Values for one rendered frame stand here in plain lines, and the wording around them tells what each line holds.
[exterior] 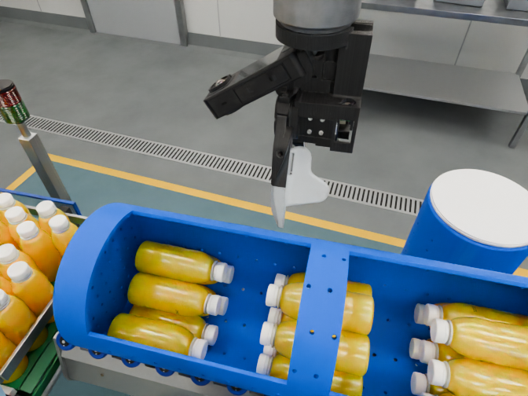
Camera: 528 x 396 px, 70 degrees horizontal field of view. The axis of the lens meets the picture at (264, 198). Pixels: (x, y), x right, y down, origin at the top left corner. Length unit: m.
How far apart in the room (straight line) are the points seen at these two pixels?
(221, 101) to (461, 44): 3.59
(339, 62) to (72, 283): 0.54
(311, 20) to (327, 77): 0.07
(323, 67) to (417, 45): 3.54
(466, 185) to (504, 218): 0.13
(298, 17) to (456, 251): 0.83
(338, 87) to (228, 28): 3.88
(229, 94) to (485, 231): 0.80
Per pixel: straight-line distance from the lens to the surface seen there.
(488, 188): 1.18
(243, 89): 0.39
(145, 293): 0.79
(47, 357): 1.02
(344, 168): 2.73
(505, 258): 1.09
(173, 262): 0.77
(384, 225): 2.40
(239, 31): 4.20
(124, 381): 0.96
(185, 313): 0.78
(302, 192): 0.39
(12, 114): 1.21
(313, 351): 0.60
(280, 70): 0.37
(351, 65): 0.36
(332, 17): 0.33
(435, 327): 0.71
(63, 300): 0.72
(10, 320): 0.94
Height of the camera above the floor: 1.73
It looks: 45 degrees down
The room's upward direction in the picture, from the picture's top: straight up
